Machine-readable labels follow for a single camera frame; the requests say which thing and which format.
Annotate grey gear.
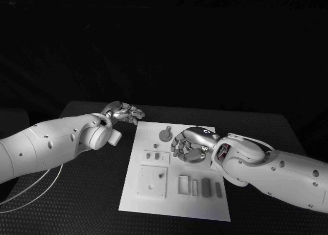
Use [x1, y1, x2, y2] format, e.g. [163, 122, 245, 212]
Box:
[158, 129, 176, 142]

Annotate white cable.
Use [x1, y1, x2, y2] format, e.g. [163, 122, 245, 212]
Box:
[0, 164, 65, 214]
[0, 168, 52, 209]
[226, 133, 276, 152]

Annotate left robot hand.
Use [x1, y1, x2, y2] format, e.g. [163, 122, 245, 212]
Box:
[101, 100, 145, 126]

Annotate white task board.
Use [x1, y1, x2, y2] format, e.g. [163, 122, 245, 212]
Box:
[118, 120, 232, 222]

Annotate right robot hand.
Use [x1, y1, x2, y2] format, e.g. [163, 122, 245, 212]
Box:
[170, 126, 222, 164]

